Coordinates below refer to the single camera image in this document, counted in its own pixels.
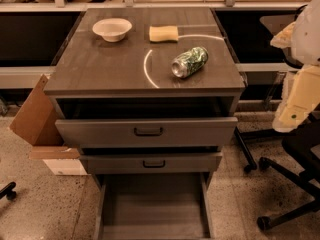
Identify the grey open bottom drawer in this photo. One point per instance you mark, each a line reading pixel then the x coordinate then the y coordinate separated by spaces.
pixel 170 206

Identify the yellow sponge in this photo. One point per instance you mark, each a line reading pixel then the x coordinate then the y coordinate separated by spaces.
pixel 163 33

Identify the grey middle drawer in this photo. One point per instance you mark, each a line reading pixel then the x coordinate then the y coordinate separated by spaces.
pixel 151 163

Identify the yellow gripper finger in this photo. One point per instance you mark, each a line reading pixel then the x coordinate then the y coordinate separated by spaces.
pixel 301 99
pixel 283 39

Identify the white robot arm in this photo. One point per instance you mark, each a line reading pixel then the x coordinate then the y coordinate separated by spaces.
pixel 302 37

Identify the black chair caster left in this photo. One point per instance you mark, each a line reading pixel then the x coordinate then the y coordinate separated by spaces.
pixel 8 191

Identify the green soda can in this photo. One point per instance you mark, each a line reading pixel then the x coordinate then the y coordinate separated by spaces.
pixel 187 63

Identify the grey top drawer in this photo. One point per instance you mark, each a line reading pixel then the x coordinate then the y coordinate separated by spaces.
pixel 138 133

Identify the grey drawer cabinet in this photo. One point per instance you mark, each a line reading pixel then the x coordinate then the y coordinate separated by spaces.
pixel 133 79

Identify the white bowl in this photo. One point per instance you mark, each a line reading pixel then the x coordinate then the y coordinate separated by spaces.
pixel 112 29

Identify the brown cardboard box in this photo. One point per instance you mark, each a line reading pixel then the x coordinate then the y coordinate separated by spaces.
pixel 35 124

